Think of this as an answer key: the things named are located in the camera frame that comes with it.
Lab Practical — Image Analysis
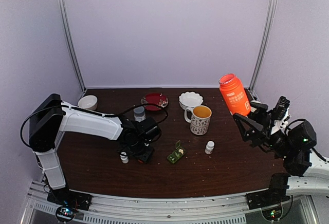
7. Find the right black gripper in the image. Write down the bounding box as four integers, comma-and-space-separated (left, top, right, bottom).
232, 100, 294, 160

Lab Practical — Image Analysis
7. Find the green pill organizer box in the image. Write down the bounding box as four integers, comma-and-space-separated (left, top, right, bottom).
167, 140, 187, 164

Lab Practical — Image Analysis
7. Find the orange pill bottle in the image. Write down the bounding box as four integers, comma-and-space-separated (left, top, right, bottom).
219, 73, 251, 116

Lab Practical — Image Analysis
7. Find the white labelled pill bottle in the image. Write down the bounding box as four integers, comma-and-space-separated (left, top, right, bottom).
205, 141, 215, 155

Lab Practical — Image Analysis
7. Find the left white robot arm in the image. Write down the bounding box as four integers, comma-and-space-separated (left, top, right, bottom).
20, 94, 162, 206

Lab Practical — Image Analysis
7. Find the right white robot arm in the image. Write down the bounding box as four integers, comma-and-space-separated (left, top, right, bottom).
233, 96, 328, 204

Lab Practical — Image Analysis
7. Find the small white bottle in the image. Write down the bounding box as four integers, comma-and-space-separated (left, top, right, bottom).
120, 152, 129, 164

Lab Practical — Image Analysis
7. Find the grey-capped orange label bottle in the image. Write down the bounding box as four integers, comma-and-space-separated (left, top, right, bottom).
133, 106, 146, 122

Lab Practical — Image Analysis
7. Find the patterned mug orange inside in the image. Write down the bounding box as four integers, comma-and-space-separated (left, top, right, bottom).
184, 105, 212, 136

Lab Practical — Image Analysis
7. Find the red floral plate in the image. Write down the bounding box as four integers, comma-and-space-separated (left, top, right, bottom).
140, 93, 169, 111

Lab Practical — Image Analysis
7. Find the white scalloped bowl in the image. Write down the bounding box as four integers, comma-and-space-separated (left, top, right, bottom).
179, 91, 204, 110

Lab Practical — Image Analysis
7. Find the small white bowl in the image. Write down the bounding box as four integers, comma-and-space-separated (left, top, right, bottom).
77, 95, 98, 111

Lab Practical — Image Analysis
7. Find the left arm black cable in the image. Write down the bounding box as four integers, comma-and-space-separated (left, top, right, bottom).
102, 103, 170, 126

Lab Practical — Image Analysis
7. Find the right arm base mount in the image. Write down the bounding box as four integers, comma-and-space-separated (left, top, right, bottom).
246, 189, 290, 210

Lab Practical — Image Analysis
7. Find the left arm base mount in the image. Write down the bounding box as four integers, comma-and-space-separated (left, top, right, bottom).
47, 188, 92, 211

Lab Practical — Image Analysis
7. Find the front aluminium rail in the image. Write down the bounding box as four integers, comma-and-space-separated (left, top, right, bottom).
18, 181, 320, 223

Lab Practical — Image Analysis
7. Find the right aluminium frame post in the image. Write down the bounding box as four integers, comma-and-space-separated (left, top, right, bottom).
248, 0, 278, 93

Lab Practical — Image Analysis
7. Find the aluminium frame post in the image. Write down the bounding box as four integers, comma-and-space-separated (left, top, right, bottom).
248, 0, 278, 93
58, 0, 87, 93

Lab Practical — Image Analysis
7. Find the left aluminium frame post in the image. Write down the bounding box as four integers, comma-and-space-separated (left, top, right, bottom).
58, 0, 87, 93

